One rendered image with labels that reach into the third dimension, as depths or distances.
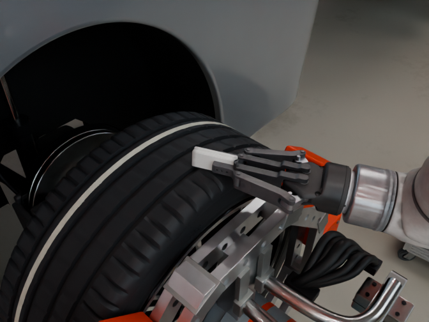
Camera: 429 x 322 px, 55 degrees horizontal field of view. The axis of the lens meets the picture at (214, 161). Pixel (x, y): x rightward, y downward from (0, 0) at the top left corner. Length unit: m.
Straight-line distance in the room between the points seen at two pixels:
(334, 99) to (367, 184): 2.49
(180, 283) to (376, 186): 0.30
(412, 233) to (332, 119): 2.30
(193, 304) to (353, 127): 2.35
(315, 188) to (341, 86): 2.65
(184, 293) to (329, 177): 0.26
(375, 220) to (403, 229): 0.04
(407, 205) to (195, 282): 0.30
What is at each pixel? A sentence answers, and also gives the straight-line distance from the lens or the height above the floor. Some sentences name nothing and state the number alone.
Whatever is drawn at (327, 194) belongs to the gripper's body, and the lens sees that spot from 0.60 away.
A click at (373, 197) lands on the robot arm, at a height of 1.22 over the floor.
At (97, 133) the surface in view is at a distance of 1.05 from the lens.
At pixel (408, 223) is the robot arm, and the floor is 1.20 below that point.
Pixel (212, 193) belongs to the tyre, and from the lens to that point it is 0.63.
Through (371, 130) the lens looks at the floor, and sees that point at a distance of 2.84.
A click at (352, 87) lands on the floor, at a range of 3.26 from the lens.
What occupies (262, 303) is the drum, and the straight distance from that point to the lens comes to 0.82.
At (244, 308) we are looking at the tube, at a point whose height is 1.01.
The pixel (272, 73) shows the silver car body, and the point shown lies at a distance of 1.36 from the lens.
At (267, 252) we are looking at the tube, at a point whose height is 1.08.
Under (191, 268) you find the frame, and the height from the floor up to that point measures 1.12.
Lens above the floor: 1.62
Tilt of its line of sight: 42 degrees down
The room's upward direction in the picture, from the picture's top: straight up
